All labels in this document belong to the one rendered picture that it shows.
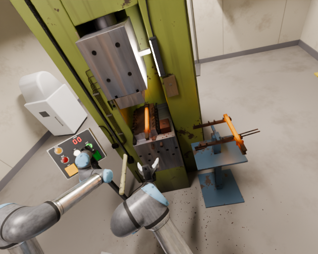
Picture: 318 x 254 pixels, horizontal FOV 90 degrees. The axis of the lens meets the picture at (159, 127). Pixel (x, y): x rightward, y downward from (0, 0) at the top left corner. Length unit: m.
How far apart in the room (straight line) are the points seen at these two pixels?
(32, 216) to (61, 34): 1.00
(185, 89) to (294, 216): 1.54
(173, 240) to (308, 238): 1.51
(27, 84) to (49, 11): 2.63
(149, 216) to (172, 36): 1.03
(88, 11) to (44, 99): 2.63
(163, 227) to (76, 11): 1.20
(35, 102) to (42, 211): 3.11
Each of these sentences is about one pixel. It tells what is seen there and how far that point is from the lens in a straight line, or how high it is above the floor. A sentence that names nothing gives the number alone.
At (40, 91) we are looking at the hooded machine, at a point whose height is 1.05.
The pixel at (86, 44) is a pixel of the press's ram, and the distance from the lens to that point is 1.11.
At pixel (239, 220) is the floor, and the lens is 1.98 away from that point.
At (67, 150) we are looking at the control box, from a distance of 1.44.
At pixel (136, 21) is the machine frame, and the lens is 1.52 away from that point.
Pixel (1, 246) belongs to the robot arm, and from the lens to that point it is 0.93.
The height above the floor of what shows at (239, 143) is 0.96.
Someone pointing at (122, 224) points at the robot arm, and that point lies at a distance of 0.69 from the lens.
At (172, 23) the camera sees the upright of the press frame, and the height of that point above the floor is 1.67.
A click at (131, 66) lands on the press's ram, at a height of 1.54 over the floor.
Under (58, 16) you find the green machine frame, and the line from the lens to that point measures 1.27.
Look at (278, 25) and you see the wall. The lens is 4.95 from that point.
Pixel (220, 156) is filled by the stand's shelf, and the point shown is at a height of 0.68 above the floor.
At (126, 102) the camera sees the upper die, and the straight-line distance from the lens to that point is 1.21.
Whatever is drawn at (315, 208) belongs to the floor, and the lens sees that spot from 2.19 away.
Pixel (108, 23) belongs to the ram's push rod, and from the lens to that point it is 1.25.
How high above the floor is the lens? 1.87
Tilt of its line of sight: 40 degrees down
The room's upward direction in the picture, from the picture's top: 20 degrees counter-clockwise
